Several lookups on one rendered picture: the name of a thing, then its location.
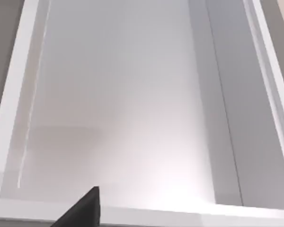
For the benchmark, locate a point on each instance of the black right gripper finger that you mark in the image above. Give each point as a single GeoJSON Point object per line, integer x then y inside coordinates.
{"type": "Point", "coordinates": [86, 210]}

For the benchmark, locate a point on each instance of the white sink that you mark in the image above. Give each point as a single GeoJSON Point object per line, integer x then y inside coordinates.
{"type": "Point", "coordinates": [123, 106]}

